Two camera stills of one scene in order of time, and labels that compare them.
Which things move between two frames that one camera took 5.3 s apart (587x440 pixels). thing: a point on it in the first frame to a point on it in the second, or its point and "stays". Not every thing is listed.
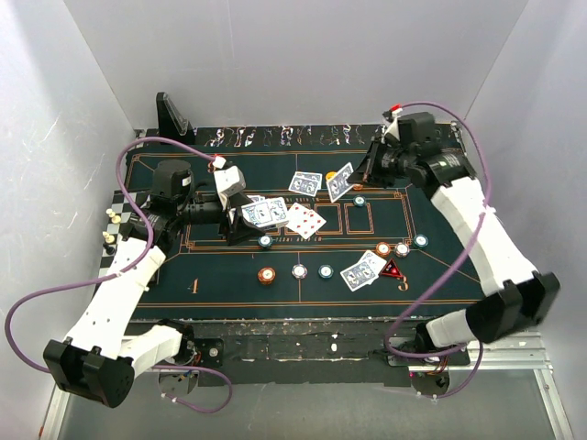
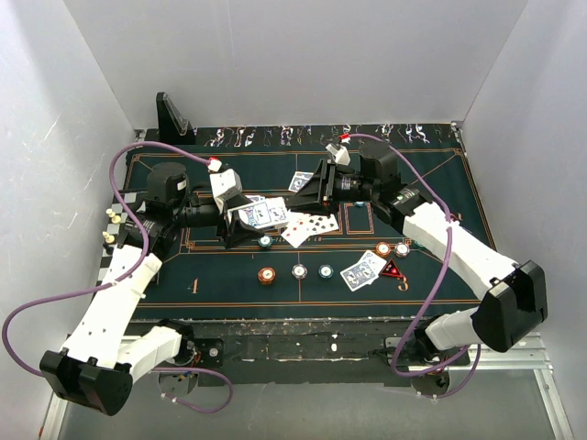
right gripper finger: x=366 y=169 to x=308 y=199
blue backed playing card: x=257 y=199 stays
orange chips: x=382 y=249 stays
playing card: x=306 y=182 stays
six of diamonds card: x=309 y=225 to x=296 y=231
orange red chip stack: x=266 y=275 stays
